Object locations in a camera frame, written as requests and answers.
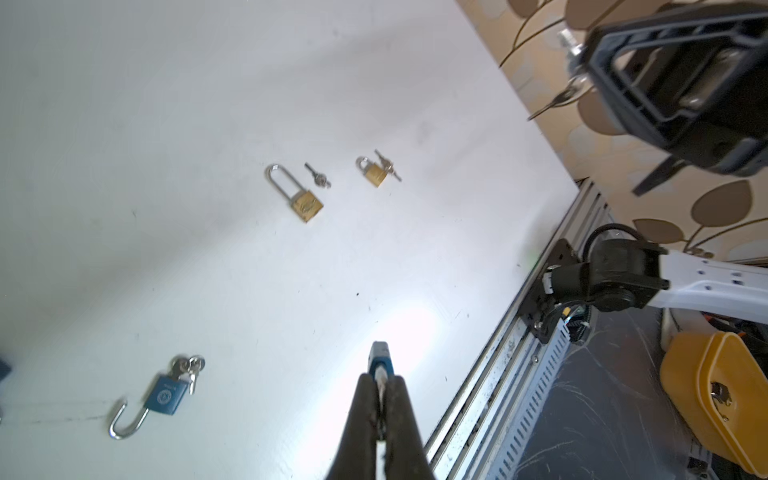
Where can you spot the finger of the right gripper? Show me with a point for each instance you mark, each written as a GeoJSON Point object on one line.
{"type": "Point", "coordinates": [691, 81]}

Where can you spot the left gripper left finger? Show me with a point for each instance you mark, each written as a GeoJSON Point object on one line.
{"type": "Point", "coordinates": [356, 454]}

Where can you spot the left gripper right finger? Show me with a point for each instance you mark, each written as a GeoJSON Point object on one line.
{"type": "Point", "coordinates": [405, 457]}

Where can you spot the blue padlock with keys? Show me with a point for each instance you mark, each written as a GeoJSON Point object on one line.
{"type": "Point", "coordinates": [165, 396]}

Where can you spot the large brass padlock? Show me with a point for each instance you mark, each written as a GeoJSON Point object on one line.
{"type": "Point", "coordinates": [302, 201]}

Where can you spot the small silver key with ring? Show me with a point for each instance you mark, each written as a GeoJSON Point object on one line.
{"type": "Point", "coordinates": [319, 178]}

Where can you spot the small brass padlock with keys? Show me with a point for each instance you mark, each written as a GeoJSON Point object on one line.
{"type": "Point", "coordinates": [371, 170]}

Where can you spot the small brass padlock key bunch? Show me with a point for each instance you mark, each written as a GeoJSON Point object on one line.
{"type": "Point", "coordinates": [388, 165]}

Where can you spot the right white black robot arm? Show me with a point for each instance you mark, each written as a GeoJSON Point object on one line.
{"type": "Point", "coordinates": [621, 267]}

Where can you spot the yellow plastic tray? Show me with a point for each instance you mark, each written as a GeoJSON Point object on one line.
{"type": "Point", "coordinates": [719, 389]}

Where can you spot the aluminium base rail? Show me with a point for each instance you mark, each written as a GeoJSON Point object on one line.
{"type": "Point", "coordinates": [486, 428]}

